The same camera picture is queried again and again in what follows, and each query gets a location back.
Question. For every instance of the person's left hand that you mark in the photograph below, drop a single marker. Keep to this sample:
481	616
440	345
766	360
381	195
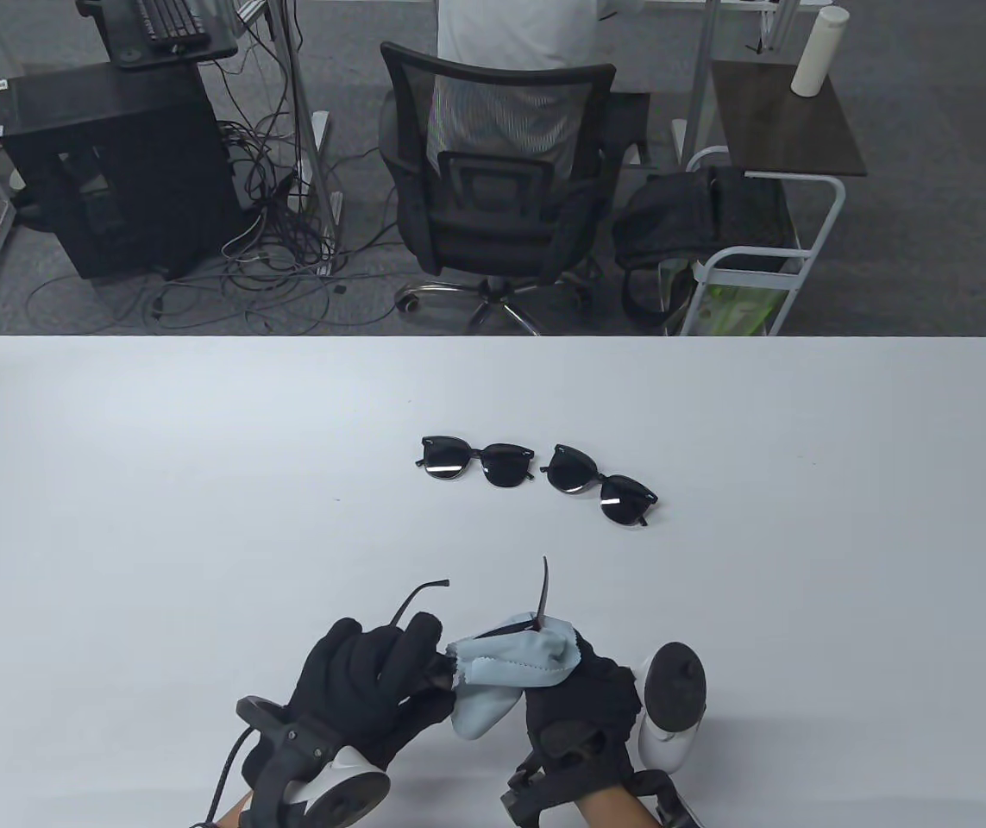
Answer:
363	681

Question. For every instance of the person's right hand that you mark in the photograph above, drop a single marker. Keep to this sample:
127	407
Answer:
579	716

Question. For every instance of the black sunglasses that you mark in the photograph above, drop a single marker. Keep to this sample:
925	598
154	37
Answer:
622	500
436	677
505	466

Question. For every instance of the light blue cleaning cloth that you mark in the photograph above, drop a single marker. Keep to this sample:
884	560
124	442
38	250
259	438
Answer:
492	681

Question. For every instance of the grey and white controller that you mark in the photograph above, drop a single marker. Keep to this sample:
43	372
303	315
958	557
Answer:
320	780
674	690

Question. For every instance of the person's right forearm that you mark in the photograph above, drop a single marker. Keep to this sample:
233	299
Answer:
613	812

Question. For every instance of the person's left forearm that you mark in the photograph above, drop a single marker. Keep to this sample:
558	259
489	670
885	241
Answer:
234	811

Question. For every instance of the green packet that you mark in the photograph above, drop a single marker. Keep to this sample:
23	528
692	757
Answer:
738	310

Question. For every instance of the black mesh office chair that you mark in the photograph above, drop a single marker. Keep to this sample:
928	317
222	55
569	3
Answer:
492	233

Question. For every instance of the black backpack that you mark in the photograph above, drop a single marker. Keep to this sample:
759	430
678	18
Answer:
682	216

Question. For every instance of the white desk leg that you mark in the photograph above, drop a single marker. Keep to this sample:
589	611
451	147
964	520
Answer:
307	129

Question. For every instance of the black computer tower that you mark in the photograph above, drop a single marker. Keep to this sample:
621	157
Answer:
113	172

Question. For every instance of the dark brown side table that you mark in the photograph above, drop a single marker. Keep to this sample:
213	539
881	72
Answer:
786	129

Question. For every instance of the black keyboard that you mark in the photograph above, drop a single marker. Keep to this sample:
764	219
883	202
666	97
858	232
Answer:
169	19

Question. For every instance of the black keyboard tray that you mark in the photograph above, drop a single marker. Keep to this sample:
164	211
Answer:
117	30

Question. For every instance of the white cylindrical bottle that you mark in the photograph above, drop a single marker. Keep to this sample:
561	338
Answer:
816	52

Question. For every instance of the white metal desk frame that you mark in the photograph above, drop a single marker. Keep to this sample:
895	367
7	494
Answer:
701	69

